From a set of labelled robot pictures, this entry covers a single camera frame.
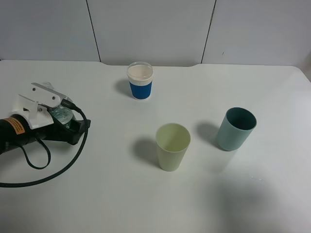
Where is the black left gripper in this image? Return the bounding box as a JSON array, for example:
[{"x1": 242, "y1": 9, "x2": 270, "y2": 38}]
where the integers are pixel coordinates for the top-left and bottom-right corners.
[{"x1": 0, "y1": 114, "x2": 91, "y2": 148}]

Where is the clear bottle green label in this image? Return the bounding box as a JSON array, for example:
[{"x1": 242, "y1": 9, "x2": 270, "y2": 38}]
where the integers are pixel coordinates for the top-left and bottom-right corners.
[{"x1": 41, "y1": 81, "x2": 78, "y2": 130}]

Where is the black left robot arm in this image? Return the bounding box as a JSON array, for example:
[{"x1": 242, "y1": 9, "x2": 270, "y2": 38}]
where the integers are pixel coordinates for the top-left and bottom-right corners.
[{"x1": 0, "y1": 114, "x2": 91, "y2": 153}]

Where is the blue sleeved white cup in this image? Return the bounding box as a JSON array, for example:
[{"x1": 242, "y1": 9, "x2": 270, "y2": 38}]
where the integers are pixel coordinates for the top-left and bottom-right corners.
[{"x1": 127, "y1": 62, "x2": 154, "y2": 100}]

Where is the pale yellow plastic cup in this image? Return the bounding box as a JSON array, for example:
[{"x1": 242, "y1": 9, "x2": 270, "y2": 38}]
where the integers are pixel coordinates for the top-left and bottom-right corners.
[{"x1": 155, "y1": 123, "x2": 191, "y2": 172}]

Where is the teal blue plastic cup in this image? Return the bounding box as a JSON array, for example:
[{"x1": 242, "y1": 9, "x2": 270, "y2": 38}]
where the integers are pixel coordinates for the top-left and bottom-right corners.
[{"x1": 216, "y1": 107, "x2": 257, "y2": 151}]

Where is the black braided cable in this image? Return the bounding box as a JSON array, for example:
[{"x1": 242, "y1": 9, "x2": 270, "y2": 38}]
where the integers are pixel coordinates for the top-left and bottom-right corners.
[{"x1": 0, "y1": 99, "x2": 88, "y2": 188}]

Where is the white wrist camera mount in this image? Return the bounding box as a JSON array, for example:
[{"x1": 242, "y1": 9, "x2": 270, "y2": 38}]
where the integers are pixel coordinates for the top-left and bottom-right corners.
[{"x1": 10, "y1": 83, "x2": 67, "y2": 130}]

